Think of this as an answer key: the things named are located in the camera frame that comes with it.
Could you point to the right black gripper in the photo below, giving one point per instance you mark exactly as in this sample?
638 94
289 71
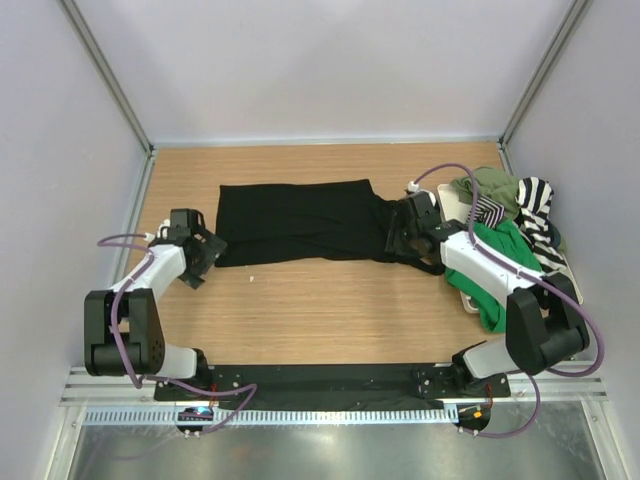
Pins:
394 242

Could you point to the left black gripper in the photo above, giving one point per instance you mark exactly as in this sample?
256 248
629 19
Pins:
213 247

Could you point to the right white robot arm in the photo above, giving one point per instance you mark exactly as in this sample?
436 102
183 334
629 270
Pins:
543 324

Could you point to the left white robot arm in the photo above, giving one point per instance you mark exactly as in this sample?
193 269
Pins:
122 328

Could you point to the bright green tank top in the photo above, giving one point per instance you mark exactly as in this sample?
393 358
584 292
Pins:
484 267

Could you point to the olive green tank top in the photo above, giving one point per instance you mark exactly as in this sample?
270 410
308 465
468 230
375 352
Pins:
526 201

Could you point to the black white striped tank top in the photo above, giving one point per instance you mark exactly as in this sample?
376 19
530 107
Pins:
491 214

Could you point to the white plastic tray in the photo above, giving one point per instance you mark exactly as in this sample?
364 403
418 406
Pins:
453 209

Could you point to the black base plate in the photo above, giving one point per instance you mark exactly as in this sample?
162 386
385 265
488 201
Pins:
352 387

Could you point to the slotted cable duct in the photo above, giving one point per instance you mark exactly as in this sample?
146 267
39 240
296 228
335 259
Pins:
184 416

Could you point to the aluminium front rail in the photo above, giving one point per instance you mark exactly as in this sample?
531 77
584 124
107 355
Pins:
82 389

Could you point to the left aluminium frame post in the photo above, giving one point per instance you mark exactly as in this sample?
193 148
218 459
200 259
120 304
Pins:
100 62

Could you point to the aluminium frame post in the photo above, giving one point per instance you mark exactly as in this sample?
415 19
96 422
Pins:
568 26
100 62

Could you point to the right aluminium frame post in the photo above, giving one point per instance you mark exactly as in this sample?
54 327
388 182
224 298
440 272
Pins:
568 26

